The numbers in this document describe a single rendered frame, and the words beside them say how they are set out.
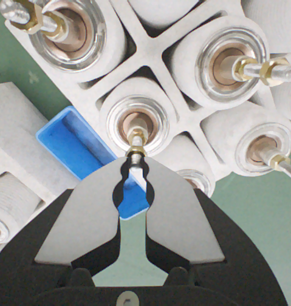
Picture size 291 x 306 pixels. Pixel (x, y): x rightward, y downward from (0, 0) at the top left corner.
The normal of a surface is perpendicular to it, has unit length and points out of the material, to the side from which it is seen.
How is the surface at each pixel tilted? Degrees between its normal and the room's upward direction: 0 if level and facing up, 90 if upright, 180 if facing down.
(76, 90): 0
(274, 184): 0
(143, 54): 0
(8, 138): 90
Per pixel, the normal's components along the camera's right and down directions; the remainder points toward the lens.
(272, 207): 0.03, 0.46
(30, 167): 0.83, -0.51
